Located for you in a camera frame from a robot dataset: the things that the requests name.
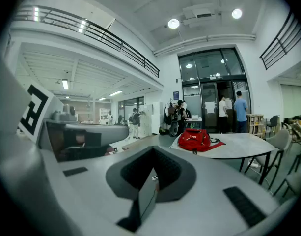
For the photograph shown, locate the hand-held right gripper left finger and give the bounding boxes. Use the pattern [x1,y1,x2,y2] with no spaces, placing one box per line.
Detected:
[41,146,155,236]

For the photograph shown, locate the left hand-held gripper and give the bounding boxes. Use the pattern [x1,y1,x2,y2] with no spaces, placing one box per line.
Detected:
[0,57,114,236]

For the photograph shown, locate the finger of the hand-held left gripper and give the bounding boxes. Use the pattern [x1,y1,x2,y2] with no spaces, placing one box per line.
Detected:
[46,119,130,147]

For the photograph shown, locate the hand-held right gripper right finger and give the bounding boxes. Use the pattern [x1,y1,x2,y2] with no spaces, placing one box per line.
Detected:
[140,146,298,236]

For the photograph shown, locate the red backpack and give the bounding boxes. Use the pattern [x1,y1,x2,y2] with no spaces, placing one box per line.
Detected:
[177,128,226,155]

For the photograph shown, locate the white shelving unit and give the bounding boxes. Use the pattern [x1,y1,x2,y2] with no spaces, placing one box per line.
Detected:
[99,108,110,125]

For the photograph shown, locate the black framed glass partition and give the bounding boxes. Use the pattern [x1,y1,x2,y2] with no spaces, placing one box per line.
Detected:
[118,96,145,125]

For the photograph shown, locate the white lockers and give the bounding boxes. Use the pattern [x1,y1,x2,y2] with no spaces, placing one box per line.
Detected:
[139,101,163,137]

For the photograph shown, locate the grey wheeled machine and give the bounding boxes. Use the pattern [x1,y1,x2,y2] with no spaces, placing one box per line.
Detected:
[159,112,180,137]

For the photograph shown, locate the potted plant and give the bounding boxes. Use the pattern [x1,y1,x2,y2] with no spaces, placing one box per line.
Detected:
[166,98,177,115]

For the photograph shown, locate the small white table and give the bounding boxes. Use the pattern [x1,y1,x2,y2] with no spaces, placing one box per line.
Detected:
[185,114,203,130]

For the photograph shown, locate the wooden crate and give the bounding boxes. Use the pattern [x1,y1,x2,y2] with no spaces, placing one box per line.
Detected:
[247,114,265,138]

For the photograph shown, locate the grey chair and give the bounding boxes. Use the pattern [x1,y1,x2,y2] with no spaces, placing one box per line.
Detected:
[273,150,301,198]
[243,129,291,190]

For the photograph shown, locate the dark chair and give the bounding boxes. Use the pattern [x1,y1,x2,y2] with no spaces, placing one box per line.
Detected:
[265,115,280,137]

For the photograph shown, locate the long black balcony railing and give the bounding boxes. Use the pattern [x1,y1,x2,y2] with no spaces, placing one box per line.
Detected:
[12,5,161,79]

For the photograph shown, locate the black glass entrance door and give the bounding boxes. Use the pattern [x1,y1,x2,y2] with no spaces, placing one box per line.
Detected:
[177,47,251,134]

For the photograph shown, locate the round ceiling light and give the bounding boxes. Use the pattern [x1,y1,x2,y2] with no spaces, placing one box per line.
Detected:
[231,8,243,20]
[167,18,180,30]

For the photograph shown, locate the white ceiling pipes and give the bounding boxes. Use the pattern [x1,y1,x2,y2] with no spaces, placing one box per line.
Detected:
[153,34,256,57]

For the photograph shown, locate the white ceiling air conditioner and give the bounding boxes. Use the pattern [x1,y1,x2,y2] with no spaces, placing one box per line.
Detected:
[182,3,220,29]

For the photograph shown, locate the short black balcony railing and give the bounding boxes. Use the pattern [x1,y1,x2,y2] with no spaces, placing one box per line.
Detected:
[259,11,301,70]

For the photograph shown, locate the grey gripper camera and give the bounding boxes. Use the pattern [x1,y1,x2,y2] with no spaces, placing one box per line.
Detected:
[51,104,79,122]

